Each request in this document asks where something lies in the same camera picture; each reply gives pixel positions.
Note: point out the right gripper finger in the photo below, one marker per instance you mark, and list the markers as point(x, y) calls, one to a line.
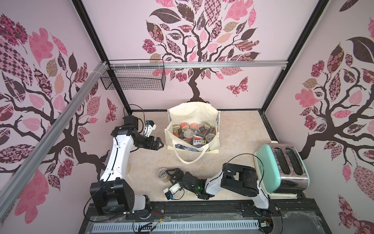
point(174, 172)
point(175, 179)

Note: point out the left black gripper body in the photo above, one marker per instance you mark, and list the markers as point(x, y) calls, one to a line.
point(144, 142)

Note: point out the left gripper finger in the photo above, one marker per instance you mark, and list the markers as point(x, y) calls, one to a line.
point(156, 147)
point(158, 142)

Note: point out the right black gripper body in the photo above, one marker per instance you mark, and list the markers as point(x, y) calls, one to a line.
point(179, 177)

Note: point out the cream canvas tote bag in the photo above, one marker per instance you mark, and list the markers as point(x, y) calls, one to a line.
point(204, 120)

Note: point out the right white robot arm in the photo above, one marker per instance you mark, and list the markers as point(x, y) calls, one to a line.
point(242, 180)

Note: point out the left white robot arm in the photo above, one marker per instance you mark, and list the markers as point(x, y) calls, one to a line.
point(112, 194)

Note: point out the red label seed jar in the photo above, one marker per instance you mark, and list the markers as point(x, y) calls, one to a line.
point(184, 126)

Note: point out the clear lid seed jar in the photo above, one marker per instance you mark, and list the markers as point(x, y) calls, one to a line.
point(188, 134)

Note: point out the mint green chrome toaster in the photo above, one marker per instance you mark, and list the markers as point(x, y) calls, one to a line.
point(281, 170)

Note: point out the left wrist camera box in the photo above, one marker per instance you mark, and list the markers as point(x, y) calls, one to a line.
point(149, 127)

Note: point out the white slotted cable duct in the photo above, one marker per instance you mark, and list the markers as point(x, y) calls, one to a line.
point(174, 226)

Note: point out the black wire wall basket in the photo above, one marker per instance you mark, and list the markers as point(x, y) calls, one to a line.
point(135, 74)

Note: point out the aluminium rail back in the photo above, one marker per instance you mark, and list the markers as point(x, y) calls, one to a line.
point(215, 64)

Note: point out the aluminium rail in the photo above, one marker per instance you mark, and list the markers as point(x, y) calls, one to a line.
point(215, 64)
point(18, 181)

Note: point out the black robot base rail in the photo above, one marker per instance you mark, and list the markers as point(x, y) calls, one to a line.
point(300, 216)

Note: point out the aluminium rail left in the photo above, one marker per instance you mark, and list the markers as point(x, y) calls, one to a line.
point(18, 181)

